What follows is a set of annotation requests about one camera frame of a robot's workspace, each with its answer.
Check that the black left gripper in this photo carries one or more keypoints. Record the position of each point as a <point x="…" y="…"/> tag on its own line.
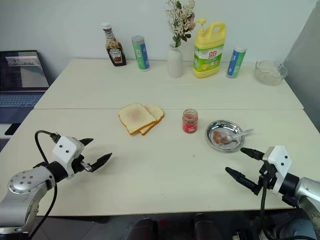
<point x="78" y="166"/>

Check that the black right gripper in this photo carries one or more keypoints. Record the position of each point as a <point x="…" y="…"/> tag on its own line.
<point x="269" y="175"/>

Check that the bread slice with pink stain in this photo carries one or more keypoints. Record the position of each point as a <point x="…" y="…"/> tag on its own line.
<point x="135" y="117"/>

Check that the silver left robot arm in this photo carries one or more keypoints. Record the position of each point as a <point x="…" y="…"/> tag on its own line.
<point x="27" y="185"/>

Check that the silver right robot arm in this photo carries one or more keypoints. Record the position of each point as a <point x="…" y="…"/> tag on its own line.
<point x="306" y="192"/>

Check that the small glass jam jar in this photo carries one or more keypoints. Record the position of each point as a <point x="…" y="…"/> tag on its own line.
<point x="190" y="122"/>

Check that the plain bread slice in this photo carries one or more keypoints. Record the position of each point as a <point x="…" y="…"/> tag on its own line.
<point x="156" y="112"/>

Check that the round metal plate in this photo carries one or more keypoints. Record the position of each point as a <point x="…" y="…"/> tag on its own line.
<point x="225" y="147"/>

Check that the dark rounded shape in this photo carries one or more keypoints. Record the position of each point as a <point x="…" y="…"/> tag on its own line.
<point x="207" y="227"/>
<point x="145" y="228"/>

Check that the clear glass bowl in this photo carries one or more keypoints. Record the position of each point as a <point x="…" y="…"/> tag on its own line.
<point x="270" y="73"/>

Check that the ketchup bottle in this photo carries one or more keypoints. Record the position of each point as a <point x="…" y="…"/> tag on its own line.
<point x="115" y="53"/>

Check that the green blue cylinder can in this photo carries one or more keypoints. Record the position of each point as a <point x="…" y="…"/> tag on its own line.
<point x="236" y="63"/>
<point x="141" y="53"/>

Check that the open laptop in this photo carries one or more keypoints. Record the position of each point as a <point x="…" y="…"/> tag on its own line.
<point x="20" y="75"/>

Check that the yellow detergent pump bottle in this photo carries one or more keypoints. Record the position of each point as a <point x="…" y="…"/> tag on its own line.
<point x="207" y="58"/>

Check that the white ceramic vase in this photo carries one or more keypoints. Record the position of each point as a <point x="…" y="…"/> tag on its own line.
<point x="175" y="63"/>

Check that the dried flower bouquet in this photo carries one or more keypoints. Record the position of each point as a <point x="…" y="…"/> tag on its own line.
<point x="180" y="20"/>

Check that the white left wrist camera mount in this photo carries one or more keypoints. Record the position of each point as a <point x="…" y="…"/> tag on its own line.
<point x="65" y="150"/>

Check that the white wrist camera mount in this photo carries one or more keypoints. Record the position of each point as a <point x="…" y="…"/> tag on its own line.
<point x="65" y="150"/>
<point x="281" y="160"/>

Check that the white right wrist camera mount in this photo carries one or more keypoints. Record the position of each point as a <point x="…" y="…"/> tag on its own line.
<point x="281" y="160"/>

